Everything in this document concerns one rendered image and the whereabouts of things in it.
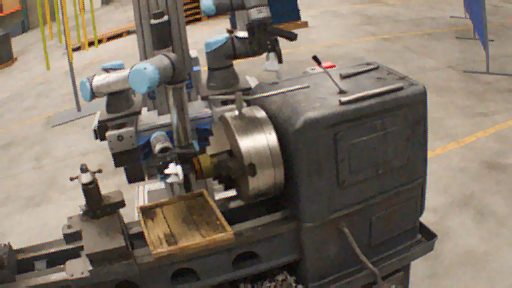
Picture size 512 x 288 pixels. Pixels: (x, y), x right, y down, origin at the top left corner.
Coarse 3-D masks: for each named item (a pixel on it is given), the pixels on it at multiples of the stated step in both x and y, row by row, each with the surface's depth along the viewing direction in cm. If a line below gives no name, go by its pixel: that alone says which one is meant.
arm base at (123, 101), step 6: (126, 90) 228; (108, 96) 226; (114, 96) 225; (120, 96) 225; (126, 96) 228; (108, 102) 227; (114, 102) 225; (120, 102) 225; (126, 102) 229; (132, 102) 230; (108, 108) 227; (114, 108) 225; (120, 108) 226; (126, 108) 227
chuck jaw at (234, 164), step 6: (216, 162) 180; (222, 162) 179; (228, 162) 178; (234, 162) 177; (240, 162) 175; (216, 168) 179; (222, 168) 177; (228, 168) 177; (234, 168) 173; (240, 168) 173; (246, 168) 172; (252, 168) 173; (216, 174) 179; (228, 174) 177; (234, 174) 173; (240, 174) 174; (246, 174) 173; (252, 174) 174
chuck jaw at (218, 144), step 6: (210, 126) 187; (216, 126) 187; (222, 126) 187; (216, 132) 186; (222, 132) 186; (210, 138) 185; (216, 138) 185; (222, 138) 186; (210, 144) 185; (216, 144) 185; (222, 144) 185; (228, 144) 186; (204, 150) 187; (210, 150) 184; (216, 150) 184; (222, 150) 185; (228, 150) 185
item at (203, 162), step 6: (198, 156) 182; (204, 156) 181; (210, 156) 183; (216, 156) 183; (192, 162) 180; (198, 162) 180; (204, 162) 180; (210, 162) 180; (192, 168) 185; (198, 168) 179; (204, 168) 180; (210, 168) 180; (192, 174) 186; (198, 174) 180; (204, 174) 180; (210, 174) 181
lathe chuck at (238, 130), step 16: (224, 128) 186; (240, 128) 174; (256, 128) 175; (240, 144) 172; (256, 144) 173; (240, 160) 176; (256, 160) 172; (240, 176) 182; (256, 176) 174; (272, 176) 176; (240, 192) 188; (256, 192) 178; (272, 192) 182
